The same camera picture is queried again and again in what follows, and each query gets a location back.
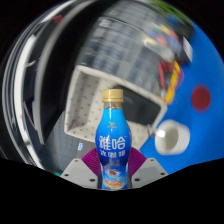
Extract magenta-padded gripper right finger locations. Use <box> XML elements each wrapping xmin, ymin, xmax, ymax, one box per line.
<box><xmin>127</xmin><ymin>147</ymin><xmax>169</xmax><ymax>190</ymax></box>

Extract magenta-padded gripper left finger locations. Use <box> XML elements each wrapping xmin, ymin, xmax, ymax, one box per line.
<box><xmin>59</xmin><ymin>148</ymin><xmax>102</xmax><ymax>190</ymax></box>

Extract blue drink bottle gold cap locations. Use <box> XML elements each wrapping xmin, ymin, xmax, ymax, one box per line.
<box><xmin>95</xmin><ymin>88</ymin><xmax>132</xmax><ymax>191</ymax></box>

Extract dark grey upright box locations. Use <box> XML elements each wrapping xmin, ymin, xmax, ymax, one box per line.
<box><xmin>63</xmin><ymin>133</ymin><xmax>96</xmax><ymax>164</ymax></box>

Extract grey dotted felt tray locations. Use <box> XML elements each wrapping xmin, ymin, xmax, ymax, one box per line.
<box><xmin>64</xmin><ymin>64</ymin><xmax>168</xmax><ymax>151</ymax></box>

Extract flat round red coaster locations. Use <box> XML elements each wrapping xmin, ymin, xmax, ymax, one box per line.
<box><xmin>190</xmin><ymin>84</ymin><xmax>212</xmax><ymax>113</ymax></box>

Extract black overhead shelf unit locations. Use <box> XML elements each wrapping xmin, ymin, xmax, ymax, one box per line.
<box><xmin>0</xmin><ymin>1</ymin><xmax>88</xmax><ymax>168</ymax></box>

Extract yellow multimeter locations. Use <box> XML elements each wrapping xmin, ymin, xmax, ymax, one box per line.
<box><xmin>158</xmin><ymin>59</ymin><xmax>184</xmax><ymax>105</ymax></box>

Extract clear organizer colourful parts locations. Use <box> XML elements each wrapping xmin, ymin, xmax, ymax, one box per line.
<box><xmin>143</xmin><ymin>19</ymin><xmax>188</xmax><ymax>61</ymax></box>

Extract white mug brown handle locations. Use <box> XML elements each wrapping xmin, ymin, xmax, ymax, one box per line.
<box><xmin>154</xmin><ymin>119</ymin><xmax>191</xmax><ymax>157</ymax></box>

